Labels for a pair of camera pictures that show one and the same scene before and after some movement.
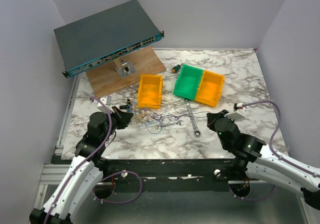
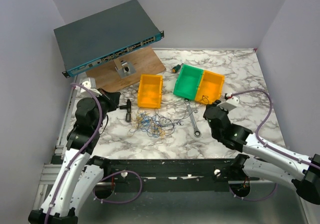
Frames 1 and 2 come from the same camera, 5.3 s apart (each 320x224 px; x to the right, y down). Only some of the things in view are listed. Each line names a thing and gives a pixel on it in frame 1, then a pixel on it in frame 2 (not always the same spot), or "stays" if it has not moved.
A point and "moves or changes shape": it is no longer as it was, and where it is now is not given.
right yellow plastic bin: [210, 88] stays
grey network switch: [90, 40] stays
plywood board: [104, 78] stays
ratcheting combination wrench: [197, 132] stays
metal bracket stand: [124, 68] stays
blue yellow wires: [152, 118] moves or changes shape
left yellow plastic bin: [150, 91] stays
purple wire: [184, 114] → [185, 118]
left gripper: [123, 118] → [112, 98]
